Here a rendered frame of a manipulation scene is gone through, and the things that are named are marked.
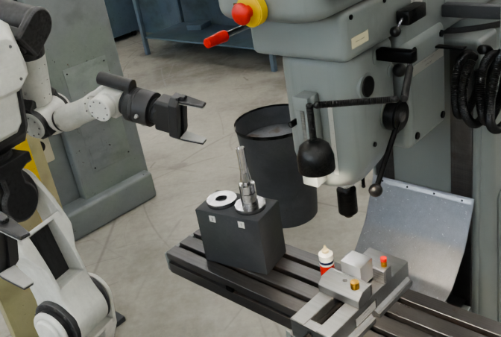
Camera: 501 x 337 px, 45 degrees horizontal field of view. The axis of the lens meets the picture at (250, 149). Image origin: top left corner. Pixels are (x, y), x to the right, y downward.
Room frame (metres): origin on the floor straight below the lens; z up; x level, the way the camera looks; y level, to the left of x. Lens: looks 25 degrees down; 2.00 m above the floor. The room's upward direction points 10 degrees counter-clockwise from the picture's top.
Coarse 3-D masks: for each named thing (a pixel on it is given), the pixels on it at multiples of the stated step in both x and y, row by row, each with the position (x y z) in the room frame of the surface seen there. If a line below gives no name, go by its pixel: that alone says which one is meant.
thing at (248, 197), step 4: (252, 188) 1.48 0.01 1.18; (240, 192) 1.49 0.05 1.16; (244, 192) 1.48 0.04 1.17; (248, 192) 1.48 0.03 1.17; (252, 192) 1.48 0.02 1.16; (244, 196) 1.48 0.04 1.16; (248, 196) 1.48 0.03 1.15; (252, 196) 1.48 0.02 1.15; (256, 196) 1.50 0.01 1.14; (244, 200) 1.48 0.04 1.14; (248, 200) 1.48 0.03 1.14; (252, 200) 1.48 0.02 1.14; (256, 200) 1.49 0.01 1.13; (244, 204) 1.49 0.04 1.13; (248, 204) 1.48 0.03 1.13; (252, 204) 1.48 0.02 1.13
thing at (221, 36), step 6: (222, 30) 1.17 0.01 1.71; (234, 30) 1.18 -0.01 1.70; (240, 30) 1.19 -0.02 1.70; (210, 36) 1.14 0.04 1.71; (216, 36) 1.14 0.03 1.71; (222, 36) 1.15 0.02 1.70; (228, 36) 1.16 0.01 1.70; (204, 42) 1.13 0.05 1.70; (210, 42) 1.13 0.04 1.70; (216, 42) 1.14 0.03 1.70; (222, 42) 1.15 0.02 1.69
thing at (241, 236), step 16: (224, 192) 1.59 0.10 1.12; (208, 208) 1.54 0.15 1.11; (224, 208) 1.52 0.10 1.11; (240, 208) 1.48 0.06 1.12; (256, 208) 1.47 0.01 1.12; (272, 208) 1.48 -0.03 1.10; (208, 224) 1.52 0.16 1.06; (224, 224) 1.49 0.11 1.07; (240, 224) 1.45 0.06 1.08; (256, 224) 1.42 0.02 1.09; (272, 224) 1.47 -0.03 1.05; (208, 240) 1.53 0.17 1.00; (224, 240) 1.49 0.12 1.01; (240, 240) 1.46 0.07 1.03; (256, 240) 1.43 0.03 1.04; (272, 240) 1.46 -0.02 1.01; (208, 256) 1.54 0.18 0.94; (224, 256) 1.50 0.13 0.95; (240, 256) 1.47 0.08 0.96; (256, 256) 1.43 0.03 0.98; (272, 256) 1.45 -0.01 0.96
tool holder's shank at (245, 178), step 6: (240, 150) 1.49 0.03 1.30; (240, 156) 1.49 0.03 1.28; (240, 162) 1.49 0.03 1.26; (246, 162) 1.50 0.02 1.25; (240, 168) 1.49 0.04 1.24; (246, 168) 1.49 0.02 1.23; (240, 174) 1.50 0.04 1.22; (246, 174) 1.49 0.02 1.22; (240, 180) 1.50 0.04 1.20; (246, 180) 1.49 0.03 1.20
